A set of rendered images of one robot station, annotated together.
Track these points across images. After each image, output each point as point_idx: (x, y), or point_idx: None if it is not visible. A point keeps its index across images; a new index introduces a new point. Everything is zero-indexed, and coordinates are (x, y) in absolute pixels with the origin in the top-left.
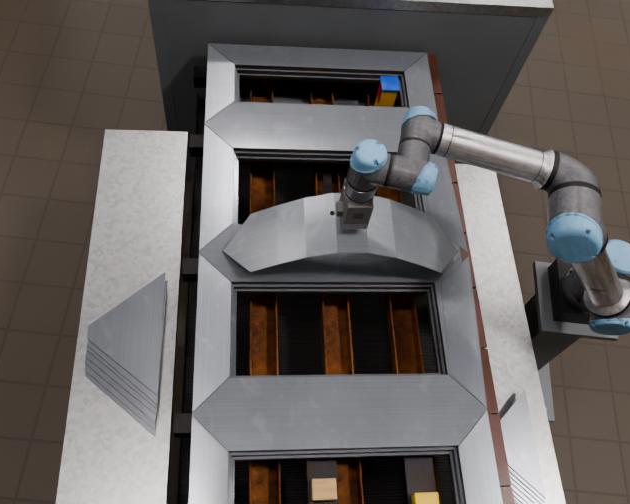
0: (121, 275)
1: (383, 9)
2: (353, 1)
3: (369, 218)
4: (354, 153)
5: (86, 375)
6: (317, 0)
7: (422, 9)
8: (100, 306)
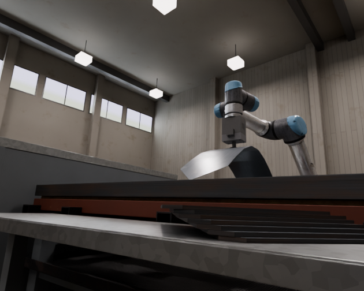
0: (115, 224)
1: (126, 170)
2: (115, 164)
3: (245, 130)
4: (230, 81)
5: (247, 238)
6: (100, 161)
7: (141, 171)
8: (132, 228)
